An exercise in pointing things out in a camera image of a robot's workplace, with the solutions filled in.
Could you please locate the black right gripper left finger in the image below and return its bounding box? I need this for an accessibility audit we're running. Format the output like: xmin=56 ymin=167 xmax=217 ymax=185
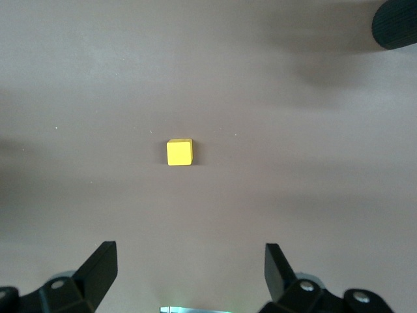
xmin=0 ymin=241 xmax=118 ymax=313

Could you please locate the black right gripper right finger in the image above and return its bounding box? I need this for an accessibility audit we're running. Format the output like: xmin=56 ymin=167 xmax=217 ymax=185
xmin=260 ymin=243 xmax=395 ymax=313

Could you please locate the yellow wooden block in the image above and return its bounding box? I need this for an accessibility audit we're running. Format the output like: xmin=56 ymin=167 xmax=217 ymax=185
xmin=165 ymin=138 xmax=194 ymax=168

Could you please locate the brown table cover sheet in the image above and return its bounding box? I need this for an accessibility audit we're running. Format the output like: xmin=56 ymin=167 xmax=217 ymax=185
xmin=0 ymin=0 xmax=417 ymax=313

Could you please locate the black ribbed cylinder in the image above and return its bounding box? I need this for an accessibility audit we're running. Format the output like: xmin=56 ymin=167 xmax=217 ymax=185
xmin=371 ymin=0 xmax=417 ymax=51

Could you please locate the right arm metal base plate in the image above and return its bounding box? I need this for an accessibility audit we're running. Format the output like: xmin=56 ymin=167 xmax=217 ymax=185
xmin=159 ymin=305 xmax=234 ymax=313

